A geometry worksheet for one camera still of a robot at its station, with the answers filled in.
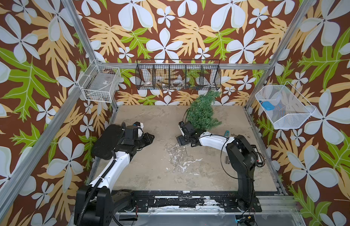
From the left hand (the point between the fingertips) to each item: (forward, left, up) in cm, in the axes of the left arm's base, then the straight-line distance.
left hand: (154, 134), depth 84 cm
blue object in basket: (+15, -70, +11) cm, 72 cm away
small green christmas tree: (+5, -26, +16) cm, 31 cm away
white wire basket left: (+26, +34, +19) cm, 47 cm away
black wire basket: (+40, -29, +15) cm, 52 cm away
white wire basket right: (+11, -78, +12) cm, 80 cm away
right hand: (+6, -18, -12) cm, 23 cm away
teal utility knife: (+12, -52, -16) cm, 56 cm away
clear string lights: (-9, -15, -15) cm, 23 cm away
